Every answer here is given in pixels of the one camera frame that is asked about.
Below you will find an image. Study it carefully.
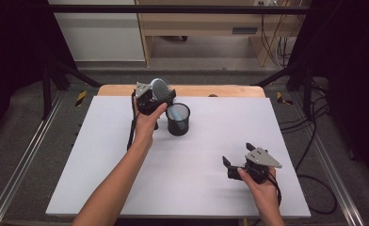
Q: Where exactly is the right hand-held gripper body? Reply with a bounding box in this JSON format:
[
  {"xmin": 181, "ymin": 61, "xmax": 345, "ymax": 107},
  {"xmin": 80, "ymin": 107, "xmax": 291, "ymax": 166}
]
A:
[{"xmin": 228, "ymin": 147, "xmax": 283, "ymax": 186}]

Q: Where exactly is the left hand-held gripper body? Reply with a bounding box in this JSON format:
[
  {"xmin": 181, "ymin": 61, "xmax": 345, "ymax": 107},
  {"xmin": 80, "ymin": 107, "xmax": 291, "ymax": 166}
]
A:
[{"xmin": 135, "ymin": 82, "xmax": 168, "ymax": 116}]

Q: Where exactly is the grey hairbrush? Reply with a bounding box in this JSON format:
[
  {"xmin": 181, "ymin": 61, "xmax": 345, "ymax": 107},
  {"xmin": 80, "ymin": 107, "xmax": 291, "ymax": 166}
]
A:
[{"xmin": 150, "ymin": 77, "xmax": 185, "ymax": 131}]

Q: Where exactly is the black mesh pen holder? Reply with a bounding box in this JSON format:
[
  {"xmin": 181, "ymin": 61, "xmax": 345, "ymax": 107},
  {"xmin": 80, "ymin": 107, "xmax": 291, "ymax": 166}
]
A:
[{"xmin": 165, "ymin": 103, "xmax": 191, "ymax": 137}]

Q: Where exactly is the person's left hand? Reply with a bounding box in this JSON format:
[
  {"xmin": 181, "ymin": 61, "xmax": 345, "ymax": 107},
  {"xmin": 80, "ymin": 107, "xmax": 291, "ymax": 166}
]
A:
[{"xmin": 132, "ymin": 102, "xmax": 168, "ymax": 149}]

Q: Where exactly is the person's right hand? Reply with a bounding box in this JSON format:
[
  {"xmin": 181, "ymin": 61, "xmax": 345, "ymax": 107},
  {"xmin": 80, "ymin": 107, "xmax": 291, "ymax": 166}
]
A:
[{"xmin": 236, "ymin": 167, "xmax": 281, "ymax": 210}]

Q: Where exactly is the white table board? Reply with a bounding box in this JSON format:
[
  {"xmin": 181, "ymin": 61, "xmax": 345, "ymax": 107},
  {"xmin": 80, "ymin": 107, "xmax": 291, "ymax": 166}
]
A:
[{"xmin": 45, "ymin": 95, "xmax": 312, "ymax": 219}]

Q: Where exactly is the yellow black floor tape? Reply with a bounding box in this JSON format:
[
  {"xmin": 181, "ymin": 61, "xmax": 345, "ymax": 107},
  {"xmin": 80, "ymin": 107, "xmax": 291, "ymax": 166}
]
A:
[
  {"xmin": 276, "ymin": 91, "xmax": 294, "ymax": 105},
  {"xmin": 74, "ymin": 90, "xmax": 88, "ymax": 107}
]

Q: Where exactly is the wooden table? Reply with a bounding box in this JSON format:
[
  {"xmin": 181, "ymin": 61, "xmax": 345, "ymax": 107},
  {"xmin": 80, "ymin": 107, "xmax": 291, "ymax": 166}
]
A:
[{"xmin": 97, "ymin": 84, "xmax": 266, "ymax": 98}]

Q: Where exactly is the white cabinet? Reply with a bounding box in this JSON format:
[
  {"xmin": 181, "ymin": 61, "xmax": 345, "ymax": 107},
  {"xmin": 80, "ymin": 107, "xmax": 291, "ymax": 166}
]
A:
[{"xmin": 47, "ymin": 0, "xmax": 146, "ymax": 62}]

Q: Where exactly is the wooden desk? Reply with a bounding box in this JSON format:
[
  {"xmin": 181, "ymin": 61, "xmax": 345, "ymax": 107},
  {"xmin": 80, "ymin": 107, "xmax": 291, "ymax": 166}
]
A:
[{"xmin": 135, "ymin": 0, "xmax": 299, "ymax": 68}]

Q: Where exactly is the black curtain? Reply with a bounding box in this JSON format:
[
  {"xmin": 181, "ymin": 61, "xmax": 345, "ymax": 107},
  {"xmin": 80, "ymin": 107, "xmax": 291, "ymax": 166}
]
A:
[
  {"xmin": 289, "ymin": 0, "xmax": 369, "ymax": 189},
  {"xmin": 0, "ymin": 0, "xmax": 77, "ymax": 139}
]

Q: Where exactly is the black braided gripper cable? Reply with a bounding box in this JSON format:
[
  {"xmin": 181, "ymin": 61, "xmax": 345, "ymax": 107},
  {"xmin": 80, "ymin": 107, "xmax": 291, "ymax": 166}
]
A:
[
  {"xmin": 126, "ymin": 89, "xmax": 140, "ymax": 152},
  {"xmin": 265, "ymin": 168, "xmax": 283, "ymax": 208}
]

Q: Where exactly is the black floor cable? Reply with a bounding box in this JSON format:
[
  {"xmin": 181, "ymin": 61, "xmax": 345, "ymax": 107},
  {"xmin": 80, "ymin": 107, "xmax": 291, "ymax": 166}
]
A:
[{"xmin": 280, "ymin": 78, "xmax": 339, "ymax": 216}]

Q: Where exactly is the aluminium floor rail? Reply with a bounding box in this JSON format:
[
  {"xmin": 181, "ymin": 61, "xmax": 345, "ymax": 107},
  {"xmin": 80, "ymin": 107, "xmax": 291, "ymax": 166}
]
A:
[
  {"xmin": 311, "ymin": 131, "xmax": 366, "ymax": 226},
  {"xmin": 0, "ymin": 90, "xmax": 64, "ymax": 226}
]

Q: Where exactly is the black metal frame strut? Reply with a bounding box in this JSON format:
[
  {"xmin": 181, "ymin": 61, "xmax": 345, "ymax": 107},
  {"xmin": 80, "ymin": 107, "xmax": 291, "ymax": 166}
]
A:
[
  {"xmin": 251, "ymin": 59, "xmax": 314, "ymax": 118},
  {"xmin": 41, "ymin": 59, "xmax": 104, "ymax": 120}
]

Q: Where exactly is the black metal frame bar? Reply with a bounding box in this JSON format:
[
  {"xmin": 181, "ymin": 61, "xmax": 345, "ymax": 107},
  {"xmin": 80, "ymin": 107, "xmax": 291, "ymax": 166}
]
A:
[{"xmin": 47, "ymin": 4, "xmax": 313, "ymax": 15}]

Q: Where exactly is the black power cable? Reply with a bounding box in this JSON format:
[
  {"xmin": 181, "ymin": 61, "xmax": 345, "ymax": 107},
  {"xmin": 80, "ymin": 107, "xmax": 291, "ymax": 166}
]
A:
[{"xmin": 260, "ymin": 6, "xmax": 297, "ymax": 69}]

